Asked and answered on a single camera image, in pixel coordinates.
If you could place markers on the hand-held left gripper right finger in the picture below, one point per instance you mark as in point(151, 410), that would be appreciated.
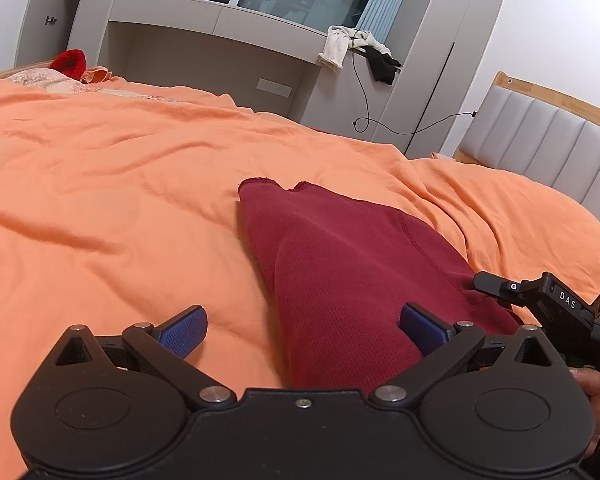
point(422, 330)

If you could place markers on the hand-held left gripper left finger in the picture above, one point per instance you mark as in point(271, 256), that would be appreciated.
point(185, 332)

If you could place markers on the maroon long-sleeve top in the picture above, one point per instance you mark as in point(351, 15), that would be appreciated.
point(340, 270)

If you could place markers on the person's right hand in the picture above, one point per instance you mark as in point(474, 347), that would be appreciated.
point(597, 405)

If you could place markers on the orange blanket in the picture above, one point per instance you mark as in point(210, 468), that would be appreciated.
point(105, 200)

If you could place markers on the grey padded headboard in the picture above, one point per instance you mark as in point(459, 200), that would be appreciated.
point(545, 135)

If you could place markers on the black cloth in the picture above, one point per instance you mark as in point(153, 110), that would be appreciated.
point(382, 65)

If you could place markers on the small orange cloth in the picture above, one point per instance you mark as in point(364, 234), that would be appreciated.
point(97, 76)

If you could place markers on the grey built-in cabinet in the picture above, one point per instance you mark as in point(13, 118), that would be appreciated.
point(190, 45)

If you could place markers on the white cloth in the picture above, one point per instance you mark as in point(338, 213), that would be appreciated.
point(337, 47)

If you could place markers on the red plush item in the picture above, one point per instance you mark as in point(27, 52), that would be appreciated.
point(69, 64)

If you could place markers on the white wall socket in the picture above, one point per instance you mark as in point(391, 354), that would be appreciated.
point(275, 87)

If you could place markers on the wooden bed frame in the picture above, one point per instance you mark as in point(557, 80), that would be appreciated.
point(10, 71)

